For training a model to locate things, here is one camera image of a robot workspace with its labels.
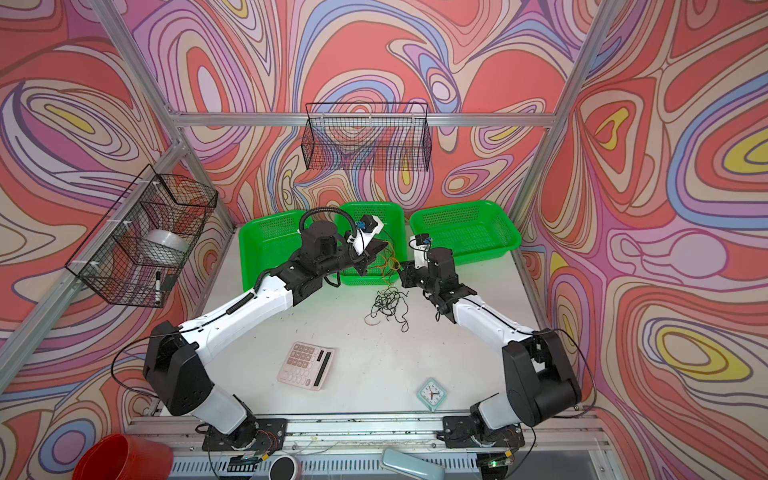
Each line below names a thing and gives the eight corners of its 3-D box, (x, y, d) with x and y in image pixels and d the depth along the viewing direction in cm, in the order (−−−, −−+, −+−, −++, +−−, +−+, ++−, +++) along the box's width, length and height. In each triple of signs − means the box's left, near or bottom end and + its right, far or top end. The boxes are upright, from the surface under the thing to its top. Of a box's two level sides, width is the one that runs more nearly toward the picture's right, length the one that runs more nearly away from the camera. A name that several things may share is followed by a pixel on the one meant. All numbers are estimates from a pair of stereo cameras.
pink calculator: (278, 381, 83) (274, 377, 81) (295, 342, 90) (292, 338, 88) (322, 392, 81) (320, 389, 79) (336, 352, 89) (334, 348, 86)
